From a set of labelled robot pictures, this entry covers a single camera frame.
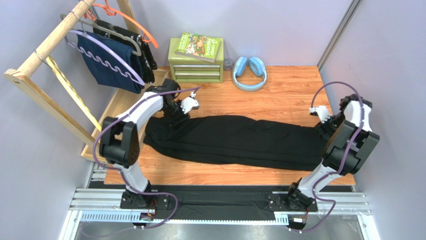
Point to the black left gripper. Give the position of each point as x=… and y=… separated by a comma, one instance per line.
x=180, y=117

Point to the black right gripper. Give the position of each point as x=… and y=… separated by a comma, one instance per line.
x=322, y=125

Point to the black trousers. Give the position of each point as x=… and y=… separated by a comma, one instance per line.
x=235, y=139

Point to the purple hanger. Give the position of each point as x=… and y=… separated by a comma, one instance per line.
x=110, y=53

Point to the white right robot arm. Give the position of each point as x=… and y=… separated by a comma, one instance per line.
x=350, y=141

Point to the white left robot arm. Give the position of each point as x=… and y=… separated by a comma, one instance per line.
x=119, y=141

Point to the grey hanger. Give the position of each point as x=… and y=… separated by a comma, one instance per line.
x=136, y=52

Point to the navy blue trousers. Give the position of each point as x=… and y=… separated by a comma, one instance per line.
x=110, y=63

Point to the orange hanger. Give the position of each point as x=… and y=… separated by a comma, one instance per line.
x=125, y=11

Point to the yellow hanger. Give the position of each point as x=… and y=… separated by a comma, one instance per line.
x=71, y=91

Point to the green drawer cabinet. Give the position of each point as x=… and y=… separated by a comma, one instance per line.
x=185, y=69

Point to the black patterned garment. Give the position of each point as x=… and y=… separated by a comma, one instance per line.
x=143, y=64

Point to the green illustrated book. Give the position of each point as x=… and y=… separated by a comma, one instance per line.
x=197, y=46

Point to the small glass jar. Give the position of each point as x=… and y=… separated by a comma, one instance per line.
x=228, y=64

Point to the black base mat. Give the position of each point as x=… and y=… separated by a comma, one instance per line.
x=215, y=202

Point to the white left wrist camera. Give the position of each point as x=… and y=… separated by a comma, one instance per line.
x=188, y=104

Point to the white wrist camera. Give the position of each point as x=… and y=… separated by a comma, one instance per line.
x=188, y=104
x=322, y=112

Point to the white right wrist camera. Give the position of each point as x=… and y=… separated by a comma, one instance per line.
x=322, y=112

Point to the aluminium rail frame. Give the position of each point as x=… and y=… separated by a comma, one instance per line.
x=101, y=205

